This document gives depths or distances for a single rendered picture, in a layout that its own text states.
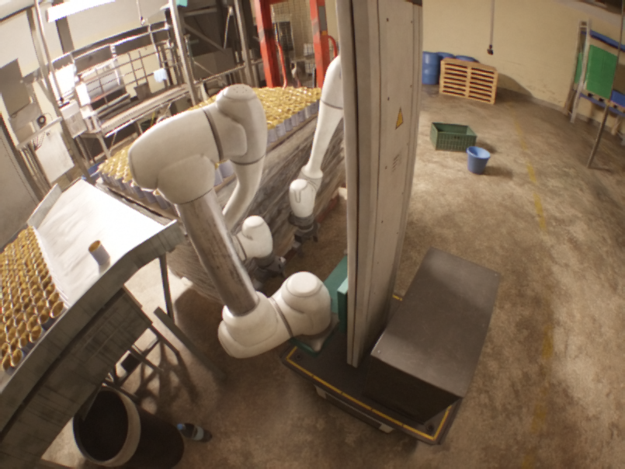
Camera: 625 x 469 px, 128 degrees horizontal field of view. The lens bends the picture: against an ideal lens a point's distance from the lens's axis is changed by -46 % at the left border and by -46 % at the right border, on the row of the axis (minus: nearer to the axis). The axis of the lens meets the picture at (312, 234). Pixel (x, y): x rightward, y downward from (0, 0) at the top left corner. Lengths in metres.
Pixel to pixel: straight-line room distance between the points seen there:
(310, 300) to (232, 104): 0.59
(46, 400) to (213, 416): 1.04
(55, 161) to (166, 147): 3.41
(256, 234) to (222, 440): 1.27
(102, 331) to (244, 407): 1.01
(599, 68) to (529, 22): 2.37
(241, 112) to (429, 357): 0.86
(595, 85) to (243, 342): 8.83
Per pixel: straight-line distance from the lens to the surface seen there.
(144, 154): 0.59
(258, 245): 1.05
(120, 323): 1.16
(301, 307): 0.86
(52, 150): 3.92
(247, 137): 0.62
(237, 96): 0.59
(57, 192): 2.39
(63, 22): 9.46
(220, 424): 1.84
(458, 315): 1.05
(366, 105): 0.52
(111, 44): 4.31
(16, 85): 3.35
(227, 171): 1.25
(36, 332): 1.15
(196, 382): 1.98
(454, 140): 4.09
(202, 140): 0.58
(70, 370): 1.19
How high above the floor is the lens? 1.68
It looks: 42 degrees down
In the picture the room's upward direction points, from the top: 7 degrees counter-clockwise
